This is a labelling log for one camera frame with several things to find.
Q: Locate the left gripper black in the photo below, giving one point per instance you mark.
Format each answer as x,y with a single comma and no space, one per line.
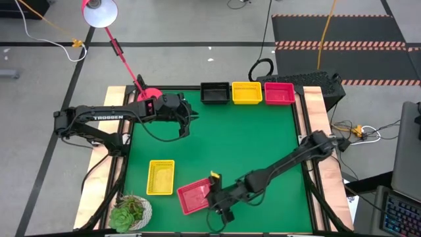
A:
177,107

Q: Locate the black cabinet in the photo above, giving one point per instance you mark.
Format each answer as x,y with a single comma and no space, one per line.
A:
19,8

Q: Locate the green succulent in white pot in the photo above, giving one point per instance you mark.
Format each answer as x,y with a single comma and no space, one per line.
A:
126,215

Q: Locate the small yellow tab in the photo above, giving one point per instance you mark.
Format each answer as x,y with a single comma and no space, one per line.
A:
214,174

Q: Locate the grey floor object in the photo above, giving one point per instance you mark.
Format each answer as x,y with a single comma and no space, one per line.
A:
8,74

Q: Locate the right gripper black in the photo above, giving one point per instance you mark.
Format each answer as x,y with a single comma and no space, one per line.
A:
227,197

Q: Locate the black plastic slotted basket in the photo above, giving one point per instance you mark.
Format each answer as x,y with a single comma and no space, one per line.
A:
215,94

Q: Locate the wooden table side board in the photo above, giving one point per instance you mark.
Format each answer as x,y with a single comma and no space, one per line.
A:
98,171
315,108

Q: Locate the red plastic slotted basket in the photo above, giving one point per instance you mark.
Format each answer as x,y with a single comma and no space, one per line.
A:
279,93
192,197

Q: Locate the yellow plastic slotted basket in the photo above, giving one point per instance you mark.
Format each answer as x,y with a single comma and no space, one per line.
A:
160,177
246,93

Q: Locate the black hazard-striped floor mat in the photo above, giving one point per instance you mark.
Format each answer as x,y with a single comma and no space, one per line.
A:
345,29

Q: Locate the black perforated computer case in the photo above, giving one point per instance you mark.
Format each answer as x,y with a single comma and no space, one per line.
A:
302,80

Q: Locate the grey laptop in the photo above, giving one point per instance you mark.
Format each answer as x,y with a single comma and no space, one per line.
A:
408,151

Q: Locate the red desk lamp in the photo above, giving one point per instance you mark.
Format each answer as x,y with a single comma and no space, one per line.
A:
98,14

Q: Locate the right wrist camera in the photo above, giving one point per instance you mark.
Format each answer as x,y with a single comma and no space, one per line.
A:
228,217

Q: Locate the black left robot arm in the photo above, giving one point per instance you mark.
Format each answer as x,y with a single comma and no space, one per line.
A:
108,117

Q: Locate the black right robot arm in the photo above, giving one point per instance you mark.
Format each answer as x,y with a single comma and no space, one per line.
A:
289,159

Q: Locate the backlit keyboard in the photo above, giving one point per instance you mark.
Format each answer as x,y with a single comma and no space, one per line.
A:
403,217

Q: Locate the yellow power plug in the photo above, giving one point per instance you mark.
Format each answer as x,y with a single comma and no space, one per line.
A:
356,130

